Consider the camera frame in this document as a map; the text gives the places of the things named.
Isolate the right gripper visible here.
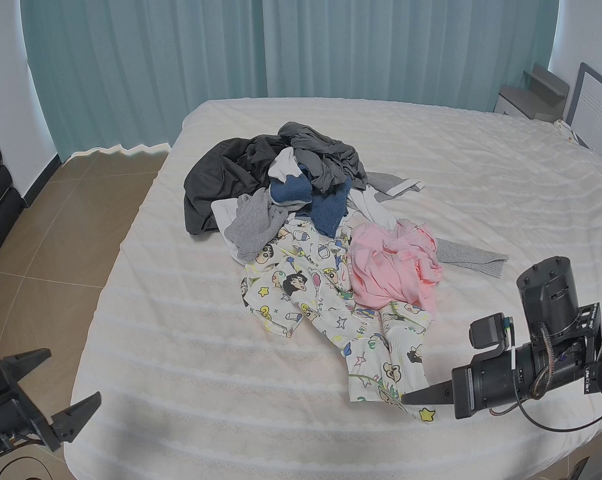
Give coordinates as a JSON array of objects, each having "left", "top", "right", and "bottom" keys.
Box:
[{"left": 451, "top": 347, "right": 535, "bottom": 420}]

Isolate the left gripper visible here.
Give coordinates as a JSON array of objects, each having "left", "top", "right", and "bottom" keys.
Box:
[{"left": 0, "top": 348, "right": 102, "bottom": 462}]

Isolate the white printed pyjama top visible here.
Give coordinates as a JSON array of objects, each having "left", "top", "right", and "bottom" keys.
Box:
[{"left": 240, "top": 218, "right": 438, "bottom": 424}]

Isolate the pile of clothes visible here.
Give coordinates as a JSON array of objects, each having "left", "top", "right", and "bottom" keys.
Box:
[{"left": 183, "top": 122, "right": 426, "bottom": 264}]

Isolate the grey knitted garment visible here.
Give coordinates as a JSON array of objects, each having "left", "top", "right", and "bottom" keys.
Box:
[{"left": 433, "top": 238, "right": 511, "bottom": 280}]

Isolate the pink garment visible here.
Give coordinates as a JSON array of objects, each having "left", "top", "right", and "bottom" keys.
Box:
[{"left": 348, "top": 220, "right": 444, "bottom": 315}]

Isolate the bed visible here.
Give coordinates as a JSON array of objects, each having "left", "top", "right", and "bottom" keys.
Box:
[{"left": 63, "top": 63, "right": 602, "bottom": 480}]

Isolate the grey bedside table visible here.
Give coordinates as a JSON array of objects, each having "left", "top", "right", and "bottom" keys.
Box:
[{"left": 496, "top": 64, "right": 571, "bottom": 122}]

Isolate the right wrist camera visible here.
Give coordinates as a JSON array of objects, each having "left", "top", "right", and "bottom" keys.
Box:
[{"left": 469, "top": 312, "right": 516, "bottom": 365}]

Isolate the black cable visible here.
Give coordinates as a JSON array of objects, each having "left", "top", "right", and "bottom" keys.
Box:
[{"left": 517, "top": 395, "right": 602, "bottom": 435}]

